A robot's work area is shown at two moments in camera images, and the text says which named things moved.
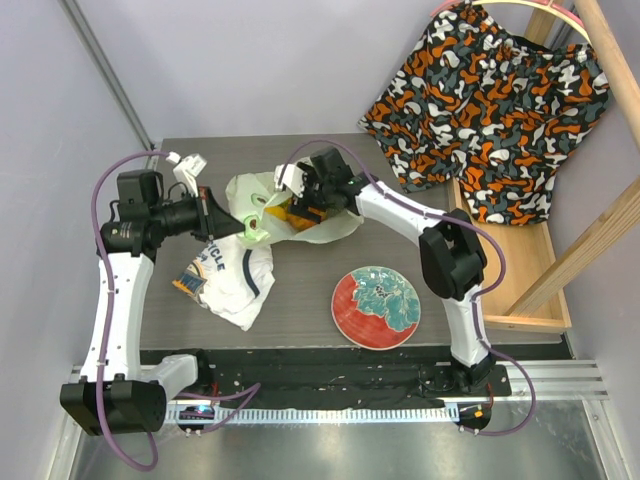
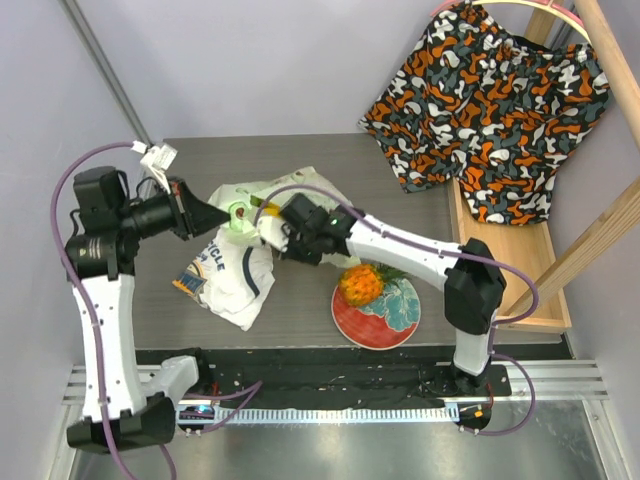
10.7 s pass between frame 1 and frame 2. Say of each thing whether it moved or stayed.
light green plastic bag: moved
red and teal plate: stayed
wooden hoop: stayed
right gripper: moved
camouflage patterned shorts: stayed
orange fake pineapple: moved
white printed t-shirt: stayed
